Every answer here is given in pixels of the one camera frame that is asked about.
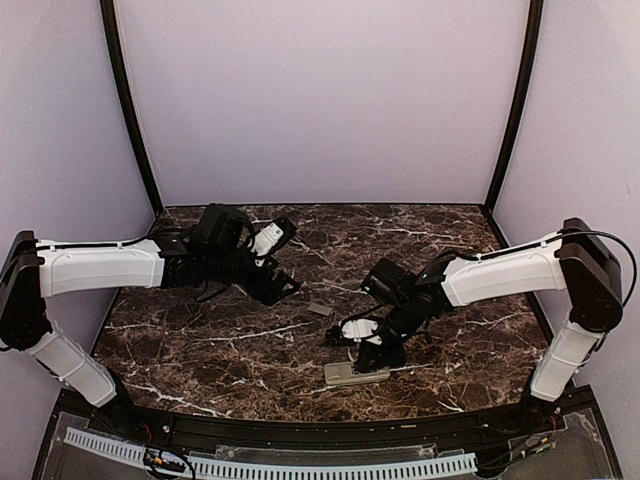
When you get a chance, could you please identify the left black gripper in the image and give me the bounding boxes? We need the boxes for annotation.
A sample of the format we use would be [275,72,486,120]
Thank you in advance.
[206,242,300,306]

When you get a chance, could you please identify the grey battery cover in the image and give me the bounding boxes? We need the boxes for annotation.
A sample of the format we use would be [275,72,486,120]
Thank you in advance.
[308,302,333,317]

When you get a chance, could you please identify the grey remote control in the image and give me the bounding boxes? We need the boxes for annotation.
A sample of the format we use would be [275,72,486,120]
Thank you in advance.
[324,362,391,386]

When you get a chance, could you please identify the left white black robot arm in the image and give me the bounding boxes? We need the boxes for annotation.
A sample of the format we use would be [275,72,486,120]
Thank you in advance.
[1,204,299,436]

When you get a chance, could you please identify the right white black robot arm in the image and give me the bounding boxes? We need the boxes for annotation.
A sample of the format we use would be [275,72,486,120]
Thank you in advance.
[342,218,632,434]

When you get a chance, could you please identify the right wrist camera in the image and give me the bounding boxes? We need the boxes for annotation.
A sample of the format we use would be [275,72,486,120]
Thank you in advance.
[325,318,382,346]

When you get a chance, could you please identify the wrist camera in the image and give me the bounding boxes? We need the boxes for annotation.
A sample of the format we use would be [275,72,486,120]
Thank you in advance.
[325,318,382,346]
[251,217,297,267]

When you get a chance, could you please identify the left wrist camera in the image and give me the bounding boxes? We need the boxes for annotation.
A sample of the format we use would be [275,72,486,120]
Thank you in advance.
[251,217,297,267]

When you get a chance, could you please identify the black front rail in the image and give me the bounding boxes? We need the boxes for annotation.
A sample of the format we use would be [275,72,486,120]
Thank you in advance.
[81,401,564,452]

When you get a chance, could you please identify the white slotted cable duct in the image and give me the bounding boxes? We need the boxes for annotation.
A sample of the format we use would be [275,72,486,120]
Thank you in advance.
[64,427,477,480]

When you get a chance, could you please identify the left black frame post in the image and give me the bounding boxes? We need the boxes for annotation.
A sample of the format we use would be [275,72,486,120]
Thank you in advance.
[99,0,164,216]

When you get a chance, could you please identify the black frame post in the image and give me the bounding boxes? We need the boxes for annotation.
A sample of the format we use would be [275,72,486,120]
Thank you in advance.
[483,0,544,217]
[99,0,164,216]

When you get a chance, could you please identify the right black frame post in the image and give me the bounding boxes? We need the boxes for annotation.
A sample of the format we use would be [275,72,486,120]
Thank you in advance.
[483,0,544,217]

